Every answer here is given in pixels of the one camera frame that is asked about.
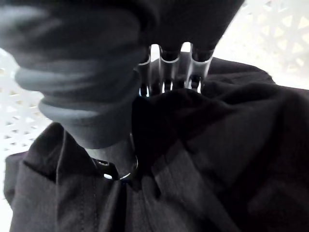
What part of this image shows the dark garment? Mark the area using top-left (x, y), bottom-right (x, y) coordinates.
top-left (3, 52), bottom-right (309, 232)

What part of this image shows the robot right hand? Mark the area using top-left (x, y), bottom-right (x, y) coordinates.
top-left (0, 0), bottom-right (246, 182)

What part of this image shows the white lattice laundry basket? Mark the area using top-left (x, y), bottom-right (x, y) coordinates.
top-left (0, 0), bottom-right (309, 232)

